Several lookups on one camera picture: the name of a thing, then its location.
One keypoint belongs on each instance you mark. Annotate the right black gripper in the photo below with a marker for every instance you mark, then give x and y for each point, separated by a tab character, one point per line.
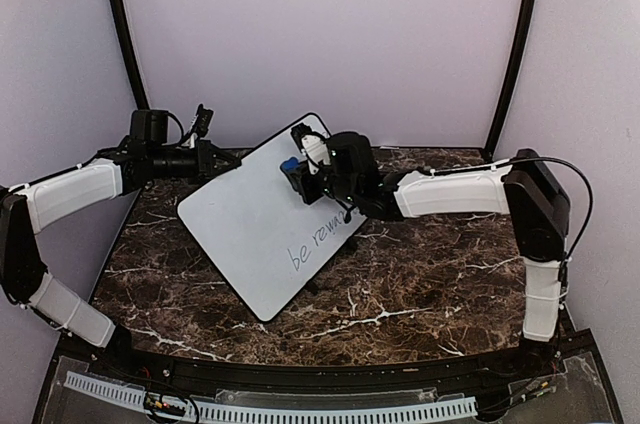
302	182

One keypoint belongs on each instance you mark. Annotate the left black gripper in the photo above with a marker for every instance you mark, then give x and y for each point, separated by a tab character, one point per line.
205	162

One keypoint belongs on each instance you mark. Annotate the blue whiteboard eraser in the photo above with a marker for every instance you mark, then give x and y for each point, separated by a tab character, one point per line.
290	165

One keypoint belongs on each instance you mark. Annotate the white whiteboard black frame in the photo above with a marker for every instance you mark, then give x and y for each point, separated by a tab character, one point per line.
256	230

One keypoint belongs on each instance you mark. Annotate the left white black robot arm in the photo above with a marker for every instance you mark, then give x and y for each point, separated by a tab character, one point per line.
143	156

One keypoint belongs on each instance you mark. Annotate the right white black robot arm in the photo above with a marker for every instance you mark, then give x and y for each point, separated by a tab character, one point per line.
342	167

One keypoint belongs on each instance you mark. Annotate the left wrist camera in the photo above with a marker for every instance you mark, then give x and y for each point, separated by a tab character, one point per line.
200	125

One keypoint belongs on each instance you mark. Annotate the black curved front rail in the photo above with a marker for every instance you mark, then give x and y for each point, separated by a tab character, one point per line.
486	373

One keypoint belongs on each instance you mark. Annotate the left black frame post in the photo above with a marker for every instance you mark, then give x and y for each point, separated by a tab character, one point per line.
128	53

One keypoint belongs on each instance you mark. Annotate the black frame post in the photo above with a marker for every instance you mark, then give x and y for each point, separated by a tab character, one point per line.
128	53
512	71

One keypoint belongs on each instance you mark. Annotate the white slotted cable duct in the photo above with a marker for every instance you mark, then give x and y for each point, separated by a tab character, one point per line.
236	407

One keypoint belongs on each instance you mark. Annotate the right black frame post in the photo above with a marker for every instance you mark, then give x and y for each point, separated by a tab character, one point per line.
512	71

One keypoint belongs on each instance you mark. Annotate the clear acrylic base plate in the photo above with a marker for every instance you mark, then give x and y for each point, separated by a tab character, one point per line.
576	394

